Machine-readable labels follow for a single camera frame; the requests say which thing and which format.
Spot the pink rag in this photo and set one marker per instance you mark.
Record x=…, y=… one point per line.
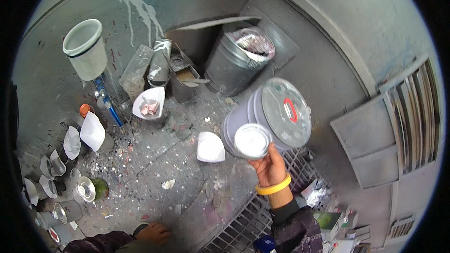
x=150, y=108

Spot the large grey wall louver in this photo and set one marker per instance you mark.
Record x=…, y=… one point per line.
x=393, y=130

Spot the grey stained paper cone filter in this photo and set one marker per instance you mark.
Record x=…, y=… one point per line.
x=58, y=164
x=45, y=168
x=31, y=191
x=48, y=186

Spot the blue spray gun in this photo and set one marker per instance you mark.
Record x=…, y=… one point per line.
x=107, y=102

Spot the person's right hand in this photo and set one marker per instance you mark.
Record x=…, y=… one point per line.
x=270, y=170

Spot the paint stained cup stack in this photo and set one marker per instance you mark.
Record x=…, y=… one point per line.
x=160, y=63

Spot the orange capped bottle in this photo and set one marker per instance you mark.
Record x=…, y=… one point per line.
x=85, y=110

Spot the grey flat board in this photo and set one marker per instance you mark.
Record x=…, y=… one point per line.
x=214, y=24

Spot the grey rectangular tin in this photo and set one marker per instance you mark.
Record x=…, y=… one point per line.
x=358, y=233

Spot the grey paint tin red label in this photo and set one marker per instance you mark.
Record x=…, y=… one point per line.
x=61, y=234

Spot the metal floor grate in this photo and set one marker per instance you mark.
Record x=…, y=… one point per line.
x=242, y=225

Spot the clear plastic cup stack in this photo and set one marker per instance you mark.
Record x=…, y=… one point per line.
x=135, y=70

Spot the white paper cone filter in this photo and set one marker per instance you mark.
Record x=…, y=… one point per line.
x=72, y=142
x=149, y=95
x=92, y=131
x=210, y=147

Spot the silver paint can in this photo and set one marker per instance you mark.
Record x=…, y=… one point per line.
x=252, y=141

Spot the white plastic mixing cup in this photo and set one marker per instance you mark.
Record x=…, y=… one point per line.
x=86, y=49

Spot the person's left fingers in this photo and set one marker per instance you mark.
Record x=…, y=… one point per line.
x=161, y=233

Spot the person's legs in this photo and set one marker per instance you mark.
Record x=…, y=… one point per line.
x=128, y=247

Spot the dark cardboard box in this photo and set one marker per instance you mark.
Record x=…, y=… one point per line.
x=184, y=80

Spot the grey wall vent grille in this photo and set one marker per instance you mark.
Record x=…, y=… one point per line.
x=400, y=228

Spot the person's left hand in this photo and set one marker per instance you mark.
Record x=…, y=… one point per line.
x=154, y=233

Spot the green rectangular tin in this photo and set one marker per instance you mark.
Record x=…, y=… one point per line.
x=327, y=223

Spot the galvanized metal trash bin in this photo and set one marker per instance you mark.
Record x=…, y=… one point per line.
x=228, y=63

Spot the white paper scrap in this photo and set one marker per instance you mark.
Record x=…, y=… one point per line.
x=168, y=184

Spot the green can silver lid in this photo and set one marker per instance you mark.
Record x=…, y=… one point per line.
x=95, y=189

